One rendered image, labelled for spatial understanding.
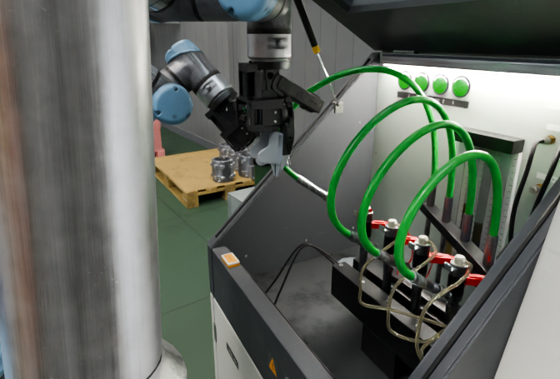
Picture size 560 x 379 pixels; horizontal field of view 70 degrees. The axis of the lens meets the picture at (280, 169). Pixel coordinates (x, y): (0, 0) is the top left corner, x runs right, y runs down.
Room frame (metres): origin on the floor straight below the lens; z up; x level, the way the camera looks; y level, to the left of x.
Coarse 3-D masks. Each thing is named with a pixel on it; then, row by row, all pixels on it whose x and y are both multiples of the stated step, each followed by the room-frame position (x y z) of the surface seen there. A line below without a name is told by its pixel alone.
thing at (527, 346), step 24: (552, 240) 0.49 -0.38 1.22; (552, 264) 0.48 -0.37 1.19; (528, 288) 0.49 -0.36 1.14; (552, 288) 0.47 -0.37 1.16; (528, 312) 0.47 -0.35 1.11; (552, 312) 0.45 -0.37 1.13; (528, 336) 0.46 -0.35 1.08; (552, 336) 0.44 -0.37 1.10; (504, 360) 0.47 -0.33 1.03; (528, 360) 0.45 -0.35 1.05; (552, 360) 0.43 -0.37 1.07
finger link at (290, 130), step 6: (288, 114) 0.69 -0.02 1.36; (288, 120) 0.68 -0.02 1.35; (282, 126) 0.69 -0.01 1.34; (288, 126) 0.68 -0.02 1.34; (282, 132) 0.69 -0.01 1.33; (288, 132) 0.68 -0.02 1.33; (294, 132) 0.68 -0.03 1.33; (288, 138) 0.68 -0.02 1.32; (282, 144) 0.69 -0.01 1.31; (288, 144) 0.68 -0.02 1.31; (282, 150) 0.69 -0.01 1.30; (288, 150) 0.69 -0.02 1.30
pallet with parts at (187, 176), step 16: (224, 144) 4.38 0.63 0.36; (160, 160) 4.41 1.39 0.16; (176, 160) 4.41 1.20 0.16; (192, 160) 4.41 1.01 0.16; (208, 160) 4.41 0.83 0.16; (224, 160) 3.81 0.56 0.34; (240, 160) 3.82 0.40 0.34; (160, 176) 4.25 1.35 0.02; (176, 176) 3.85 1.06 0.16; (192, 176) 3.85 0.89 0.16; (208, 176) 3.85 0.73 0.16; (224, 176) 3.64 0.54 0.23; (240, 176) 3.83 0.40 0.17; (176, 192) 3.73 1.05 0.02; (192, 192) 3.41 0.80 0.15; (208, 192) 3.49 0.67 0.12; (224, 192) 3.60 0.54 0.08
